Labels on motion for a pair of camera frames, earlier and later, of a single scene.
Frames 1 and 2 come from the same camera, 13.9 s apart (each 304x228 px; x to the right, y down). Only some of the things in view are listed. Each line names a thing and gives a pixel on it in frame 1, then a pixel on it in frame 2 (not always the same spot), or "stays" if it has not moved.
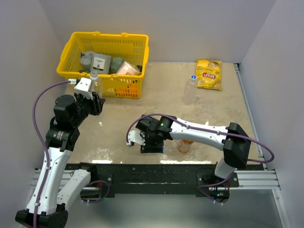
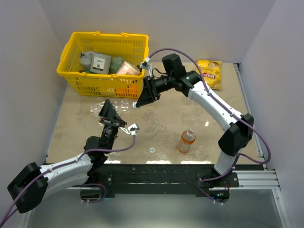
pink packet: x=128 y=69 stays
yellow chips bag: x=208 y=74 stays
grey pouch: x=86 y=60 stays
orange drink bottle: x=184 y=146 stays
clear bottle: x=95 y=84 → x=120 y=106
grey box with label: x=100 y=63 stays
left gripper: x=97 y=103 → x=112 y=117
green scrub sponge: x=115 y=63 stays
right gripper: x=149 y=148 → x=150 y=91
